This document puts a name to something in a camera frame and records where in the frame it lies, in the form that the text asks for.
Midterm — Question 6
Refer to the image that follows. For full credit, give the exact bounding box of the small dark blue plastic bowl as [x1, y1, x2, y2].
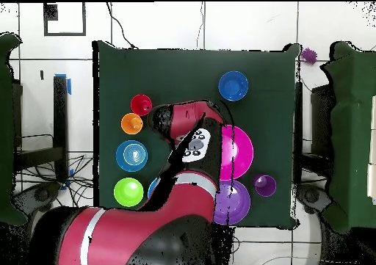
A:
[217, 70, 250, 102]

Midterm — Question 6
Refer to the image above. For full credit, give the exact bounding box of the large pink plastic bowl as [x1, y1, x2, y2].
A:
[220, 124, 254, 181]

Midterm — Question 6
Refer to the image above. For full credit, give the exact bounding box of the orange plastic cup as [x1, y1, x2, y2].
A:
[120, 112, 144, 136]

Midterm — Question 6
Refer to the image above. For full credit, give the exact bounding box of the shallow light blue plastic bowl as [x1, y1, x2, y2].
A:
[115, 139, 148, 173]

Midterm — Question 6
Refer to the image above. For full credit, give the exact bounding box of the large light blue plastic bowl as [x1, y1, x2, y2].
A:
[146, 176, 161, 200]

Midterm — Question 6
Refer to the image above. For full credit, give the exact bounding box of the red plastic cup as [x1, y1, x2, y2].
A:
[130, 93, 153, 117]

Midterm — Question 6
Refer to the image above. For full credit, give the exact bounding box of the purple plastic bowl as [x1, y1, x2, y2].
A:
[213, 179, 251, 226]

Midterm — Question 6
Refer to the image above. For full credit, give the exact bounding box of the green plastic bowl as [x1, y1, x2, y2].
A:
[113, 177, 145, 208]

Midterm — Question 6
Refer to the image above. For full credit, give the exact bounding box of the dark green tablecloth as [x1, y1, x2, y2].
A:
[92, 40, 303, 229]

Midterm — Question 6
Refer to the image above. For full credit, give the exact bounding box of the purple plastic cup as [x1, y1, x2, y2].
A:
[253, 173, 278, 197]

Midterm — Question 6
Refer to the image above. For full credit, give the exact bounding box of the purple spiky ball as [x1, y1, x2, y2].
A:
[300, 47, 318, 65]

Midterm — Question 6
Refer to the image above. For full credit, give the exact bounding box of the green cloth covered side table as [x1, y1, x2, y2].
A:
[0, 32, 27, 226]
[319, 40, 376, 233]

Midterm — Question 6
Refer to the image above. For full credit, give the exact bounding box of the tangle of floor cables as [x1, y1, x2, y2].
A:
[14, 154, 95, 208]

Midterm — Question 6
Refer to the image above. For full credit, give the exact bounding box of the thin black floor cable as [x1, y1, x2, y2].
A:
[105, 1, 137, 49]

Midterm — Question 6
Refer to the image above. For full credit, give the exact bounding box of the dark square floor frame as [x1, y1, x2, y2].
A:
[43, 1, 87, 37]

